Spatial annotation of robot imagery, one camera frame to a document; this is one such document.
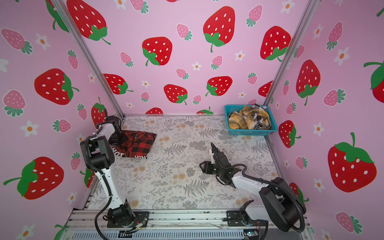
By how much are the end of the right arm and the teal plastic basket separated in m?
0.35

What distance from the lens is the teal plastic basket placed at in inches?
40.7

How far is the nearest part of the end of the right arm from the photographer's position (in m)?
0.65
